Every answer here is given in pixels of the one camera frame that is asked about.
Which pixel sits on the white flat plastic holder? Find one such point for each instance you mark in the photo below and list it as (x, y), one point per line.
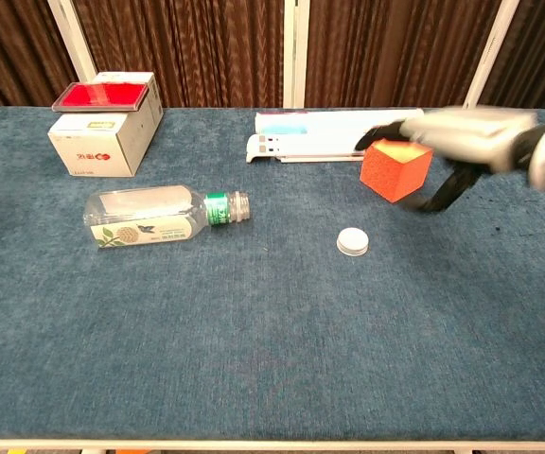
(310, 146)

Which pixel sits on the white bottle cap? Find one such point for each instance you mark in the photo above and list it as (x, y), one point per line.
(352, 241)

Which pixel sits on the white cylindrical tube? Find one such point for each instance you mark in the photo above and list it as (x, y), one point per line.
(329, 120)

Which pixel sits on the orange yellow foam cube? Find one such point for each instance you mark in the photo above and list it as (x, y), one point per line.
(386, 177)

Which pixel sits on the blue table cloth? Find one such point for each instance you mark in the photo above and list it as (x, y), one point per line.
(272, 331)

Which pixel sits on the white cardboard box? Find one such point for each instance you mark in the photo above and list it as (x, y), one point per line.
(111, 146)

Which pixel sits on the white frame post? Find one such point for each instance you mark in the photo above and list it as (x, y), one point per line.
(71, 38)
(296, 47)
(492, 47)

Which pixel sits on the clear plastic water bottle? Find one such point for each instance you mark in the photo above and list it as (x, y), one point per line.
(149, 215)

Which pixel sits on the brown curtain panel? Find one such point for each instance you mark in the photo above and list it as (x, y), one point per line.
(7, 47)
(542, 47)
(386, 47)
(182, 47)

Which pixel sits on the red ink pad case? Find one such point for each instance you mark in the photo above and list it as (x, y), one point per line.
(100, 97)

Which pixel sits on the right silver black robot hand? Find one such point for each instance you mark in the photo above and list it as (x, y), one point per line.
(471, 137)

